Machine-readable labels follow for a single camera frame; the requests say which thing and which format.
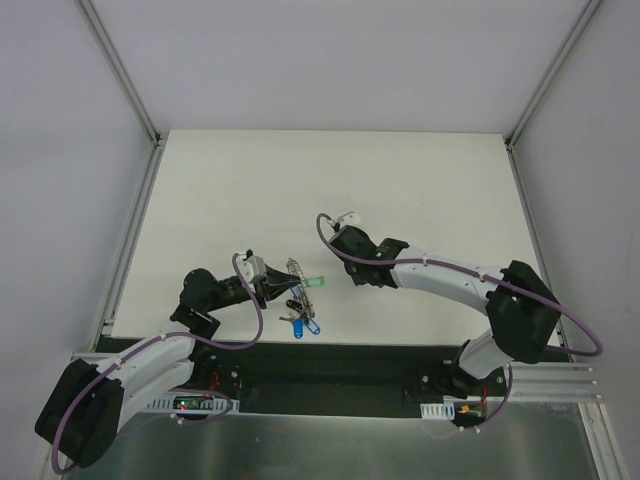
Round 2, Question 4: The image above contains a left aluminium frame post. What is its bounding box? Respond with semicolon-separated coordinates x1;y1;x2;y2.
75;0;162;146

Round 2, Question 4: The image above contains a black tag key on ring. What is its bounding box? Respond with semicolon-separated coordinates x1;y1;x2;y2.
286;299;303;312

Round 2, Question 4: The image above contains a slotted cable duct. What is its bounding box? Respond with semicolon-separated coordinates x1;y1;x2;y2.
142;392;239;415
420;402;455;421

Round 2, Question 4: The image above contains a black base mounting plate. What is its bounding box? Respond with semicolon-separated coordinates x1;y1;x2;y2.
94;337;506;416

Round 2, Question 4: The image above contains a blue key tag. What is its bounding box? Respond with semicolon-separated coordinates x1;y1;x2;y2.
292;319;304;339
304;319;321;335

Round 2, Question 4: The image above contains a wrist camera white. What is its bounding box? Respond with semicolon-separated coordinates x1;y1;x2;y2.
335;211;361;227
235;249;267;284

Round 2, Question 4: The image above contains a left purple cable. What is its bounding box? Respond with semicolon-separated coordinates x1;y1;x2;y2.
50;249;269;474

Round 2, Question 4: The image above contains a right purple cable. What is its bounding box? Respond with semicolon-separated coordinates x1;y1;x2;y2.
315;212;604;441

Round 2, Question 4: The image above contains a metal disc keyring organizer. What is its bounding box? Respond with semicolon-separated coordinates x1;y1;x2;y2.
286;258;315;318

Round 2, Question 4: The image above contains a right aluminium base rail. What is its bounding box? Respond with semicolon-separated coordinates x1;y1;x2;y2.
509;362;604;404

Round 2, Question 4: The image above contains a left slotted cable duct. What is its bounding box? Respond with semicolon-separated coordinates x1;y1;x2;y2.
142;392;239;415

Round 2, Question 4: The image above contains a blue key tag inner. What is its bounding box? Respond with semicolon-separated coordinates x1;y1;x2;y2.
304;319;321;335

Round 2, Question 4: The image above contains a right aluminium frame post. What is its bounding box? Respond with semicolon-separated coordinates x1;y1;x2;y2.
505;0;605;151

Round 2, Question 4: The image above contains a purple cable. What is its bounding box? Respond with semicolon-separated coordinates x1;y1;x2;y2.
315;212;604;441
50;249;269;474

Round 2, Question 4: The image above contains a green tag key on ring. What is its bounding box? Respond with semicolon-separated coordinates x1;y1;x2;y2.
302;276;326;288

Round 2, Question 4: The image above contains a blue key tag outer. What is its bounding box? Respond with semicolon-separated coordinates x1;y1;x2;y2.
292;319;304;339

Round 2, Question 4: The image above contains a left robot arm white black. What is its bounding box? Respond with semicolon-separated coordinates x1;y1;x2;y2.
35;251;305;475

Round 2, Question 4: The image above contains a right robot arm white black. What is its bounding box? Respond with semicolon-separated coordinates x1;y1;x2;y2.
328;224;560;399

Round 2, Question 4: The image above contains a right slotted cable duct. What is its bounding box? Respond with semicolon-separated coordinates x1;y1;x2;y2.
420;402;455;421

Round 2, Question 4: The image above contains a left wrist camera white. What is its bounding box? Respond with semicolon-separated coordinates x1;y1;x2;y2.
235;249;267;284

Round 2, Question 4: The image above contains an aluminium frame post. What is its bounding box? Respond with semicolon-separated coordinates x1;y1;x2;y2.
75;0;162;146
505;0;605;151

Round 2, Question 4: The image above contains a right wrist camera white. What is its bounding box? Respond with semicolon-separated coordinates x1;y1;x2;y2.
335;211;361;227

